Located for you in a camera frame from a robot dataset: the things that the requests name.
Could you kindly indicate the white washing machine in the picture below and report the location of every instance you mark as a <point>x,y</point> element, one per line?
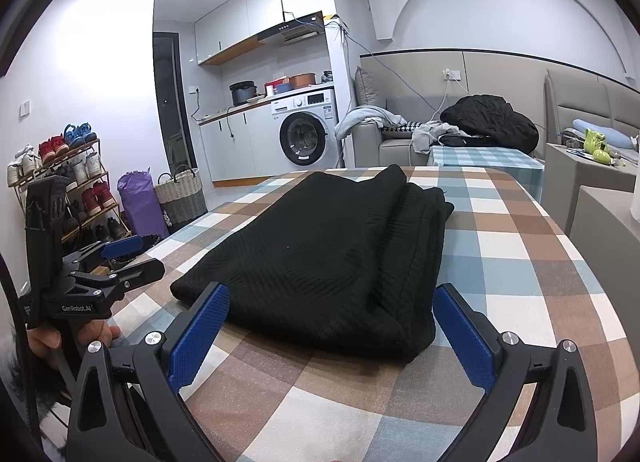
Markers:
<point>310,101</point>

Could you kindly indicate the blue white checked cloth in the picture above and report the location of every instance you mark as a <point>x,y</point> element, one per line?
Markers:
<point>485,161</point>

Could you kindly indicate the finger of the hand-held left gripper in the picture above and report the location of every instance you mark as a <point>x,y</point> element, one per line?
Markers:
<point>135,273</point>
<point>122,247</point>

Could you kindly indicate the person's left forearm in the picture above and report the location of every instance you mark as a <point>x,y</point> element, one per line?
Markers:
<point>20,377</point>

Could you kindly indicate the black knitted sweater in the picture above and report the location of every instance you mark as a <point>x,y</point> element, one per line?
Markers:
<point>325,252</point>

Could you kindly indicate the person's left hand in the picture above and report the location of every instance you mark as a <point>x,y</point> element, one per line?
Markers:
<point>45,340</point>

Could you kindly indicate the grey bed headboard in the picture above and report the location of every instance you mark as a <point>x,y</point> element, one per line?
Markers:
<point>585,96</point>

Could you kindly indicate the white kitchen counter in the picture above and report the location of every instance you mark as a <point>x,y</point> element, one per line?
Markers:
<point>235,146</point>

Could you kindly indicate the black white houndstooth cloth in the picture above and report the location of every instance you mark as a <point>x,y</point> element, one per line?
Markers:
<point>400,126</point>

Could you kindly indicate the black door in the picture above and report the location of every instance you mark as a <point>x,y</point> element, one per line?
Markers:
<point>167,106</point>

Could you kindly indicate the light grey clothes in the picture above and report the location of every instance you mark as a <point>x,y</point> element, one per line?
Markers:
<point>430,134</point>

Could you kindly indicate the black puffer jacket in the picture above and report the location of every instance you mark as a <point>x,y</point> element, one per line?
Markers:
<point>490,121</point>

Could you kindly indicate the purple bag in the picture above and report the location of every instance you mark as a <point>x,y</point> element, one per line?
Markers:
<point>140,207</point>

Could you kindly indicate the black cooking pot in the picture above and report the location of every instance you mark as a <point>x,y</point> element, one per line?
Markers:
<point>243,94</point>

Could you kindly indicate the grey upholstered block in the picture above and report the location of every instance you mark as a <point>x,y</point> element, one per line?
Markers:
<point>605,227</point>
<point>575,176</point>

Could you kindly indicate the woven laundry basket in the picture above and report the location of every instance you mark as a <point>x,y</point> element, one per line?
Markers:
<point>182,202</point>

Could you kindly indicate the white wall socket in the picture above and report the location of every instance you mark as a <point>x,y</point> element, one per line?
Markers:
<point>452,74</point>

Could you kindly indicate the white wall cabinets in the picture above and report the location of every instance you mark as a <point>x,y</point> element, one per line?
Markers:
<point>235,21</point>

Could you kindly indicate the grey sofa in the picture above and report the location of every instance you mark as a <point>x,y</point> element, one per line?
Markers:
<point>395,149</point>

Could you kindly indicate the light blue garment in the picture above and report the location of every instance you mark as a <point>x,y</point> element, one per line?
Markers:
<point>365,116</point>

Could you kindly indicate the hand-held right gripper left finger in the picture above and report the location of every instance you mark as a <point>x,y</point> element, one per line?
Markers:
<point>197,337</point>

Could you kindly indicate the brown blue checked tablecloth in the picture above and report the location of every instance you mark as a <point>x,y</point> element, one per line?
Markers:
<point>510,292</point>

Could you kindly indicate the range hood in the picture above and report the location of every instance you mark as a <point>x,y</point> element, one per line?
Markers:
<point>295,31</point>

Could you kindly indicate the shoe rack with shoes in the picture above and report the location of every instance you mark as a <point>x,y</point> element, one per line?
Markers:
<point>92,199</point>

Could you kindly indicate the white light switch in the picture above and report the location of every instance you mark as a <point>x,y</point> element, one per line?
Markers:
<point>24,108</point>

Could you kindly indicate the brown cooking pot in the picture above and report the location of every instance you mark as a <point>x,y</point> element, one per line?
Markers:
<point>301,80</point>

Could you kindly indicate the light blue pillow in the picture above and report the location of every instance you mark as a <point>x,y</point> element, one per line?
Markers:
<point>620,136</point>

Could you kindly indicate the green toy figure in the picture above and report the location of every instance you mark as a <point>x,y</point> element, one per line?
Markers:
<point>596,144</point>

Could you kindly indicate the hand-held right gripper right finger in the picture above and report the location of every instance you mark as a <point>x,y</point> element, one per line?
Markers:
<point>465,337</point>

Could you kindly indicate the grey cushion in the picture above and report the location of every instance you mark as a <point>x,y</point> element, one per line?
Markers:
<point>370,89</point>

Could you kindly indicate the red basin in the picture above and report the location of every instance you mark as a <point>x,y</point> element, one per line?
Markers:
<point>274,83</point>

